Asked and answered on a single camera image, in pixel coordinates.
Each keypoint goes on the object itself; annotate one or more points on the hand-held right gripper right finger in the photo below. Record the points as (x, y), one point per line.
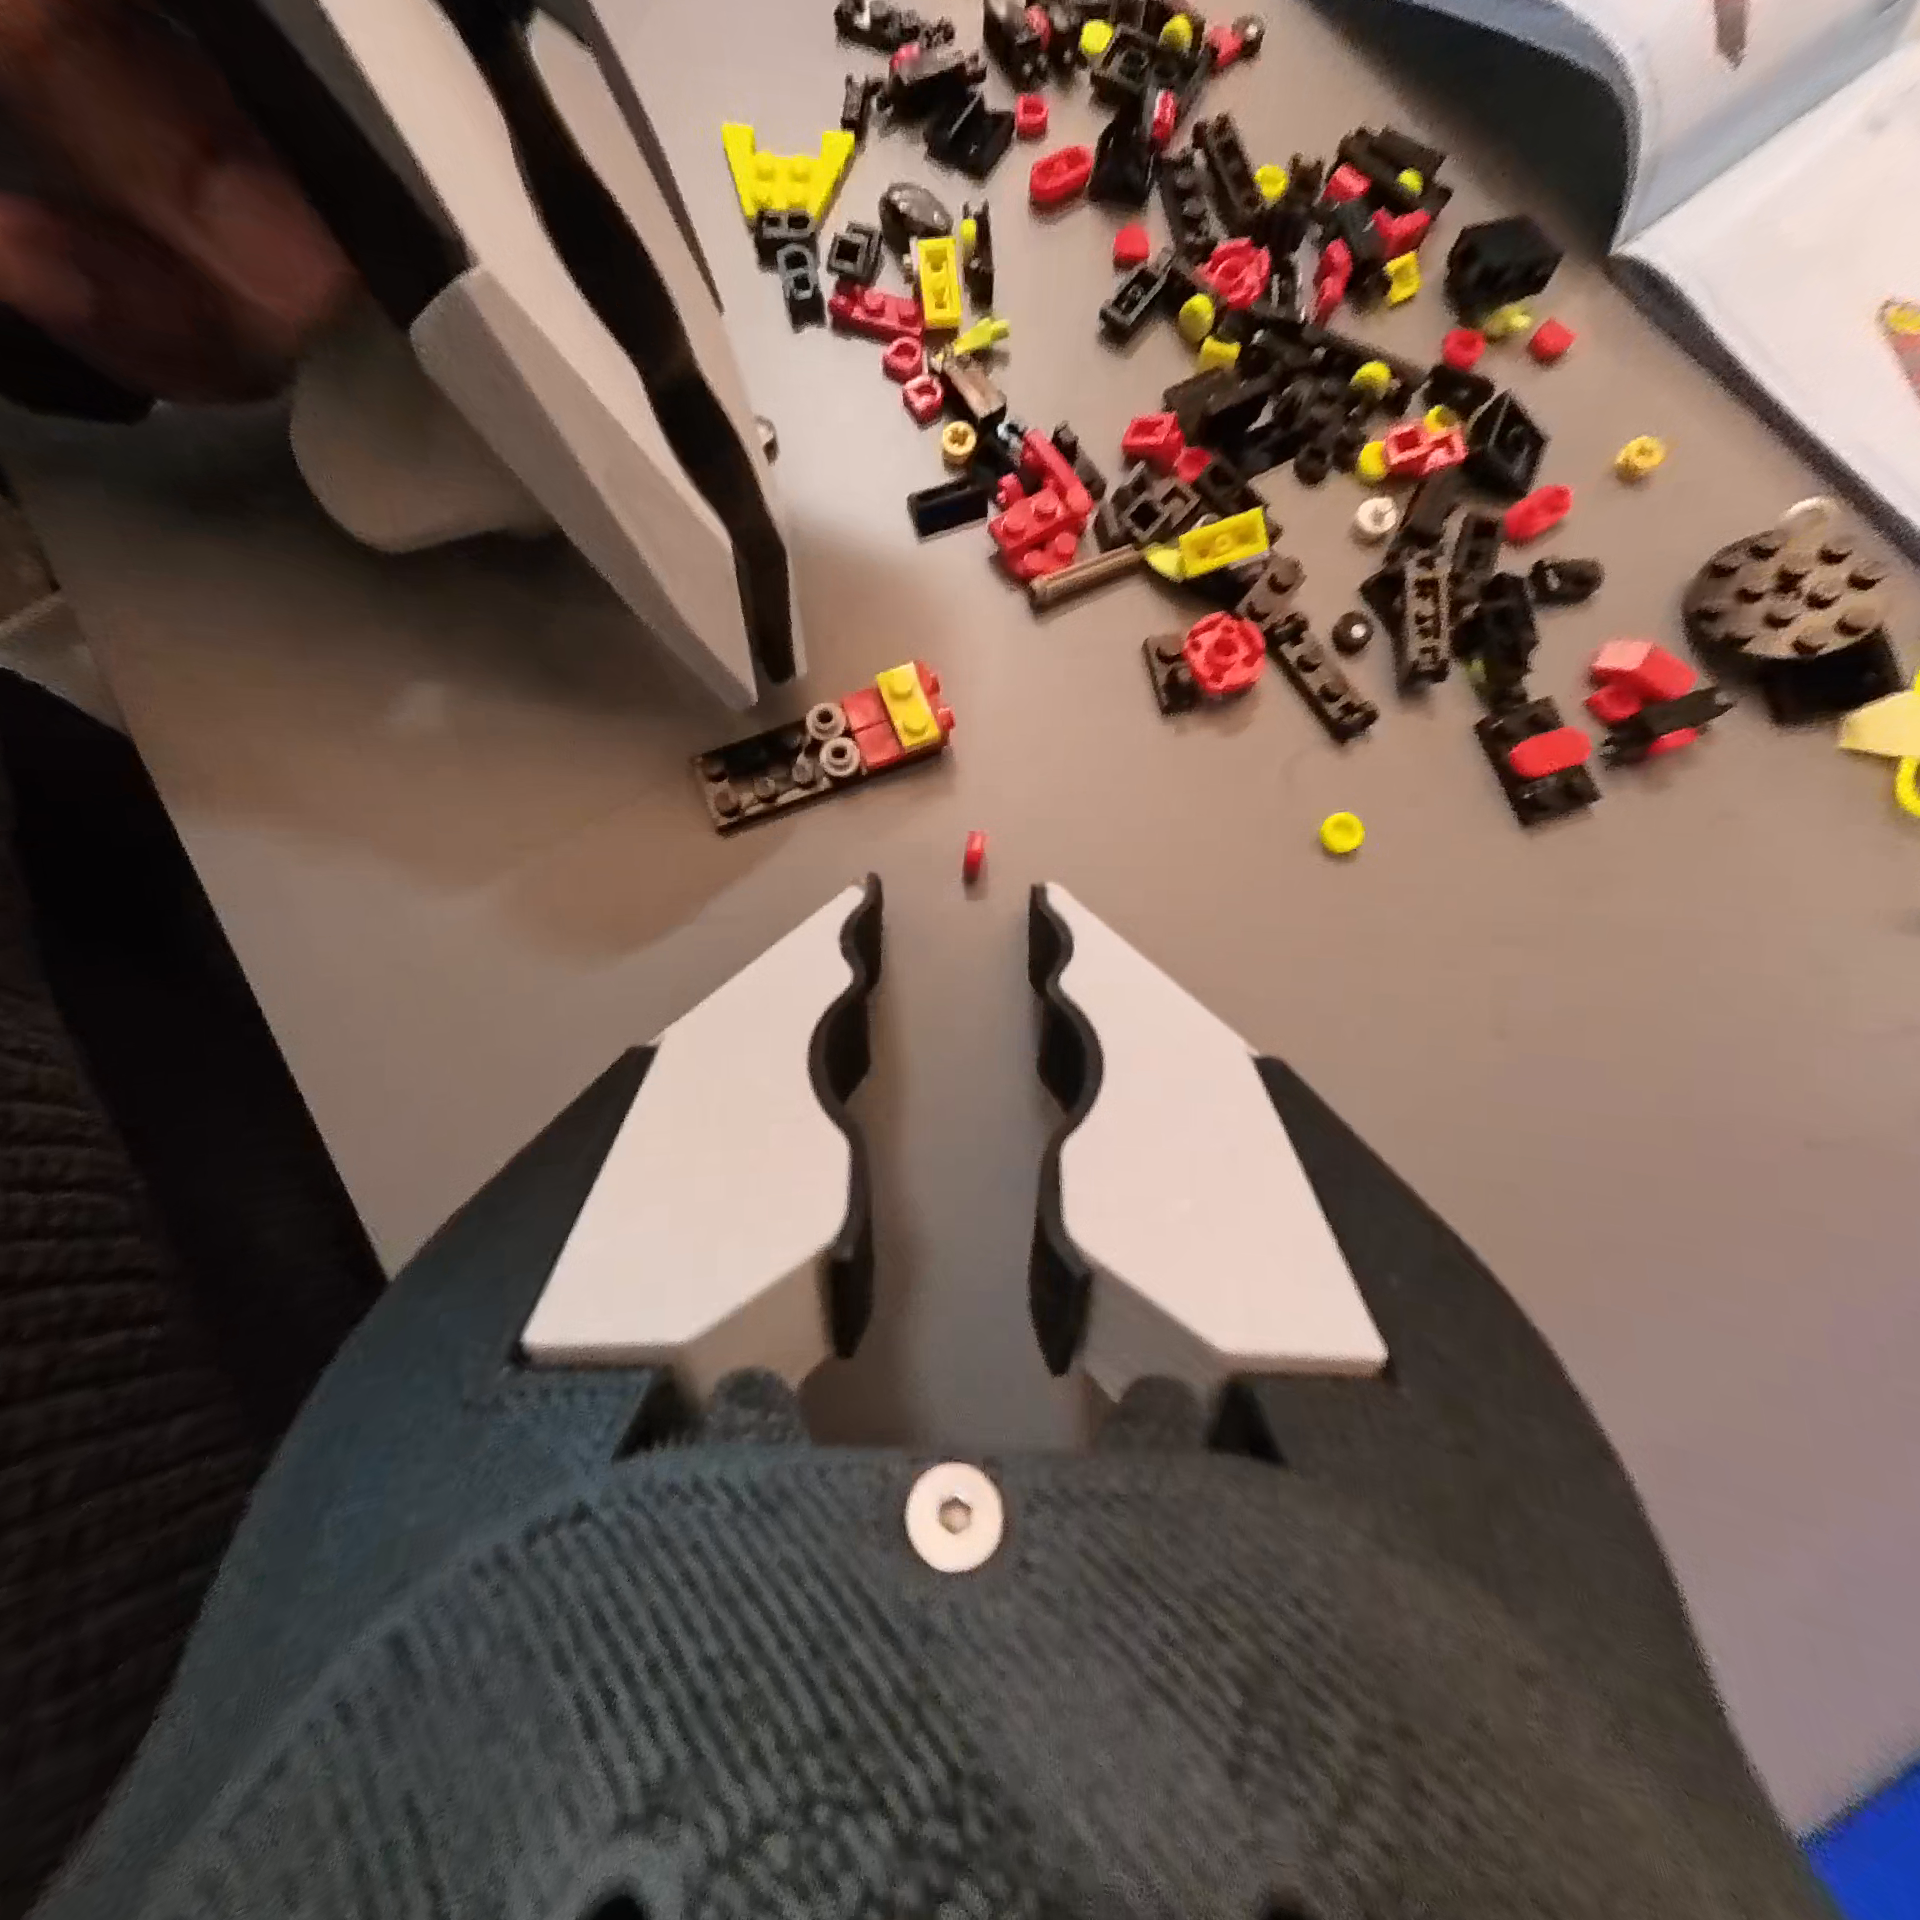
(1201, 1200)

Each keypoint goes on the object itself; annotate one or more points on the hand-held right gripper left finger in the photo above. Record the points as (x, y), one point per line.
(706, 1185)

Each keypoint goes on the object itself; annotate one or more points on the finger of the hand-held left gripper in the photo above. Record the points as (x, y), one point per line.
(601, 480)
(643, 165)

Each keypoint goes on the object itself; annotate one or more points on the black red yellow lego assembly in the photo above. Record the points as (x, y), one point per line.
(780, 774)

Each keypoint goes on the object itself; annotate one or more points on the yellow lego wedge plate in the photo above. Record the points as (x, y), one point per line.
(773, 182)

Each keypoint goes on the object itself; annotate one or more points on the yellow round lego stud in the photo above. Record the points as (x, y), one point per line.
(1343, 836)

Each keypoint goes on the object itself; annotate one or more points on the pile of loose lego pieces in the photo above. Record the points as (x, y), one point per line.
(1225, 450)

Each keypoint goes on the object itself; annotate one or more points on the yellow lego wing piece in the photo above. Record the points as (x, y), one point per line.
(1882, 734)

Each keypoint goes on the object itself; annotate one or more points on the round black lego plate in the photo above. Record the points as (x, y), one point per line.
(1787, 600)

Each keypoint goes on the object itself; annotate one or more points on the lego instruction booklet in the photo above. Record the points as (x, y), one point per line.
(1770, 270)

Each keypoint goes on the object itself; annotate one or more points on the person's left hand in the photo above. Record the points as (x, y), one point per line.
(150, 225)

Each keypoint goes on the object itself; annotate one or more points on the blue plastic bin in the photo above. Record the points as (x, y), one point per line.
(1868, 1869)

